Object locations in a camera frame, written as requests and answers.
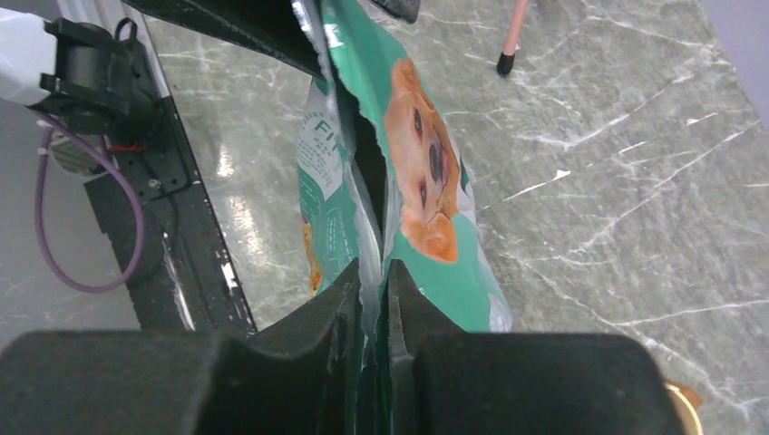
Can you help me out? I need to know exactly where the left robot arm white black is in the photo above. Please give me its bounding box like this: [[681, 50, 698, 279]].
[[1, 0, 405, 138]]

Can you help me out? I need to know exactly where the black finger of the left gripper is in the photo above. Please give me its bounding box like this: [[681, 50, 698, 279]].
[[124, 0, 322, 78], [370, 0, 421, 24]]

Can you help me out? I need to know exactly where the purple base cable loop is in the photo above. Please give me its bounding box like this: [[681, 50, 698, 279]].
[[33, 111, 148, 295]]

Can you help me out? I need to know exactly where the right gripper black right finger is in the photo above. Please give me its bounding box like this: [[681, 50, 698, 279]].
[[386, 260, 684, 434]]

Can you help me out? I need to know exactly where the green dog food bag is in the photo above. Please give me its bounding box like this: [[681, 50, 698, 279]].
[[292, 1, 512, 434]]

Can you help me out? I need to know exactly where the pink perforated music stand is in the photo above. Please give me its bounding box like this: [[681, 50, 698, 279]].
[[496, 0, 530, 77]]

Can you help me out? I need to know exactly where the cream pet bowl left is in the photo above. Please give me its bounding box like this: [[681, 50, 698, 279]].
[[665, 379, 704, 435]]

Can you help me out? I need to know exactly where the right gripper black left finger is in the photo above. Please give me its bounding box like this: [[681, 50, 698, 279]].
[[1, 263, 360, 434]]

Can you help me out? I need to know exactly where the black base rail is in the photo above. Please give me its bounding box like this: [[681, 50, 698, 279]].
[[108, 43, 258, 337]]

